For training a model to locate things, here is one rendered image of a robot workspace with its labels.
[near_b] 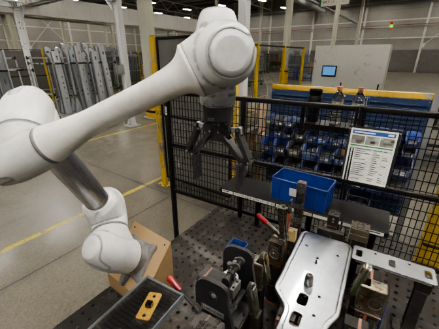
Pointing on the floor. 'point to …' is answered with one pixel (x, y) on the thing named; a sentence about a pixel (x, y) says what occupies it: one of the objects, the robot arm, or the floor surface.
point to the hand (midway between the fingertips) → (217, 178)
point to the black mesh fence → (304, 162)
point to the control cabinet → (352, 65)
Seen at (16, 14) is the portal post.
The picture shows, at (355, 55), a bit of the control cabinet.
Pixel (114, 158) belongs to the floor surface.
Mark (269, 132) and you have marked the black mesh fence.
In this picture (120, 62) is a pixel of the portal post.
